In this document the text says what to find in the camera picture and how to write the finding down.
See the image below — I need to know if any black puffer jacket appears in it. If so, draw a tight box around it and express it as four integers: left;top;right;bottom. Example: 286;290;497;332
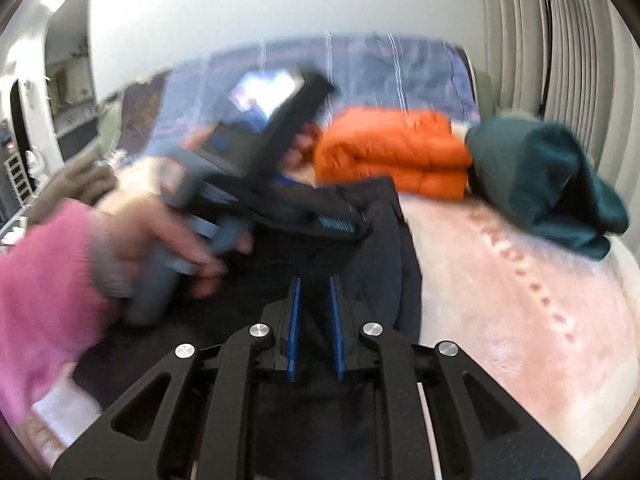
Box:
71;176;426;480

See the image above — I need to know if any pink sleeve forearm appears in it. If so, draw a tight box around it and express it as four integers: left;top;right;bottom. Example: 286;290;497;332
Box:
1;200;132;425

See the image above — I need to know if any person's left hand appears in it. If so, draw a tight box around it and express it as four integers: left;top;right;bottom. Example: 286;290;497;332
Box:
92;123;321;300

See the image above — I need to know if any dark patterned pillow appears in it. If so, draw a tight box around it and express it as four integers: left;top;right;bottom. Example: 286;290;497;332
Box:
98;70;169;155

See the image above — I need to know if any cream fleece blanket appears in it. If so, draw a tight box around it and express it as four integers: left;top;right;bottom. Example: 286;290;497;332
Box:
399;193;639;478

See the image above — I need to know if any brown fleece folded garment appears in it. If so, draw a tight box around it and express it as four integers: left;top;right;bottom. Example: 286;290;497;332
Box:
25;150;118;228

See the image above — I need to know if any blue plaid pillow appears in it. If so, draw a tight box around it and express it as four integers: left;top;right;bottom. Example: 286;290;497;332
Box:
154;32;482;162

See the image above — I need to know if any orange folded puffer jacket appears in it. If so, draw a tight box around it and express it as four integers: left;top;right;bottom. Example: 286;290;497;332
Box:
312;107;472;200

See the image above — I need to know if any white shelf unit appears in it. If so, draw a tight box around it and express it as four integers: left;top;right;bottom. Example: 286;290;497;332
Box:
1;0;98;221

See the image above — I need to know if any dark green folded garment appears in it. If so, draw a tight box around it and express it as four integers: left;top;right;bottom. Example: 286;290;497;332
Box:
465;117;630;260

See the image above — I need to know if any beige curtain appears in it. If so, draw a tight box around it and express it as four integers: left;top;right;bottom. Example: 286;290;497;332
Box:
476;0;640;201

